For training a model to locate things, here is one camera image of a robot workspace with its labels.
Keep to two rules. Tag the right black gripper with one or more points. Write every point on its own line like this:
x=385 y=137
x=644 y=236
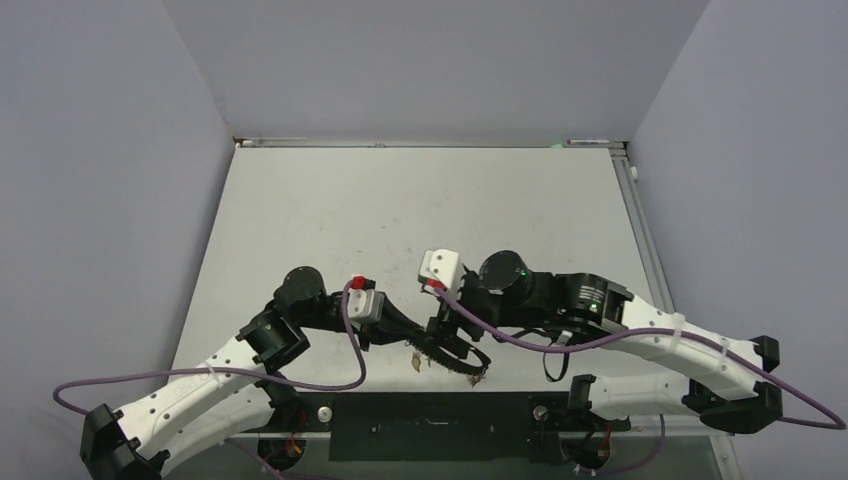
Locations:
x=447 y=320

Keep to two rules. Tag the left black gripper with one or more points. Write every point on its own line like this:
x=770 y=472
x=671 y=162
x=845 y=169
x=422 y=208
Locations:
x=392 y=326

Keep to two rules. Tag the red key tag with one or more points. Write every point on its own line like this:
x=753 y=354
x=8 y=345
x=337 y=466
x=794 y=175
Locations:
x=473 y=380

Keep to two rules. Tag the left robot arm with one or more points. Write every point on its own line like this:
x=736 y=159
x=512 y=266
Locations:
x=241 y=385

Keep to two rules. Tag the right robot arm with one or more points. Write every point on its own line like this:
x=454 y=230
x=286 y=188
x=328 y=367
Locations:
x=723 y=382

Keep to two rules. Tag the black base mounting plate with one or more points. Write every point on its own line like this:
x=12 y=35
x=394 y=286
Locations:
x=540 y=427

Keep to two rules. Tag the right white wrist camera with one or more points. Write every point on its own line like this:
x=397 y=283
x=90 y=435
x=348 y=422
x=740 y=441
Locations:
x=441 y=269

